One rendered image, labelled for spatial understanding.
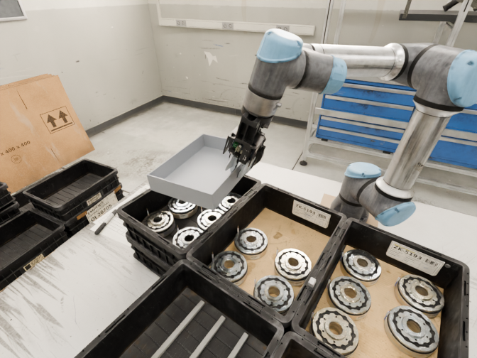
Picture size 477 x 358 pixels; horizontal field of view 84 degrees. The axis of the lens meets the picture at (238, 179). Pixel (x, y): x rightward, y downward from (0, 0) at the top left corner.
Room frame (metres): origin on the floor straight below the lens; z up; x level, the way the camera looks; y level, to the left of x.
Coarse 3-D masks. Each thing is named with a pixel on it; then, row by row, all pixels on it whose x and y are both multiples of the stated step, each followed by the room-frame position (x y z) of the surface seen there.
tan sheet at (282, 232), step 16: (256, 224) 0.65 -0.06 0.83; (272, 224) 0.65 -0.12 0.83; (288, 224) 0.65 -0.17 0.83; (272, 240) 0.58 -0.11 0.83; (288, 240) 0.58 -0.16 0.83; (304, 240) 0.58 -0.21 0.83; (320, 240) 0.58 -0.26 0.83; (272, 256) 0.51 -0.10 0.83; (256, 272) 0.46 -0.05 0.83; (272, 272) 0.46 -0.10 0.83
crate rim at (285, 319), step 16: (256, 192) 0.70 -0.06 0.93; (288, 192) 0.70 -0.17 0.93; (240, 208) 0.62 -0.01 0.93; (320, 208) 0.62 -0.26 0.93; (224, 224) 0.56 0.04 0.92; (208, 240) 0.50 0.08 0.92; (192, 256) 0.44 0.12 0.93; (320, 256) 0.44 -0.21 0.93; (208, 272) 0.39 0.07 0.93; (240, 288) 0.35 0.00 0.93; (304, 288) 0.36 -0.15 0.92; (256, 304) 0.31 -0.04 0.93; (288, 320) 0.28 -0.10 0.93
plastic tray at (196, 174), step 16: (192, 144) 0.75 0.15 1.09; (208, 144) 0.80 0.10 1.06; (224, 144) 0.77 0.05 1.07; (176, 160) 0.67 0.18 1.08; (192, 160) 0.71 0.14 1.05; (208, 160) 0.71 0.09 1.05; (224, 160) 0.71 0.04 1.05; (160, 176) 0.60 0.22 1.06; (176, 176) 0.62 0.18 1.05; (192, 176) 0.62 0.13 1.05; (208, 176) 0.62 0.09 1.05; (224, 176) 0.62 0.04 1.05; (160, 192) 0.55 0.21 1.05; (176, 192) 0.53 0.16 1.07; (192, 192) 0.50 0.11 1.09; (208, 192) 0.49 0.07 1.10; (224, 192) 0.53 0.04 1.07; (208, 208) 0.49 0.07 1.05
